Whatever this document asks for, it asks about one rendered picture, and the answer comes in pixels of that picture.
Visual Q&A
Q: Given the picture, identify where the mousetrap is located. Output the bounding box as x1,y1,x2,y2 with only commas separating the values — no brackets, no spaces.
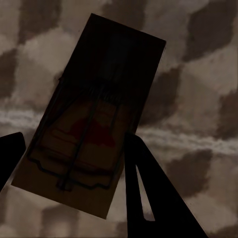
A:
11,13,166,219

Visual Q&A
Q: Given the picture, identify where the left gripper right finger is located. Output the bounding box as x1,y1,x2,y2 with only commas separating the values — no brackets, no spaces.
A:
124,132,208,238

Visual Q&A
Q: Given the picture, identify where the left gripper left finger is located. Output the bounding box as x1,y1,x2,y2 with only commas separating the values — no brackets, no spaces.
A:
0,132,26,191

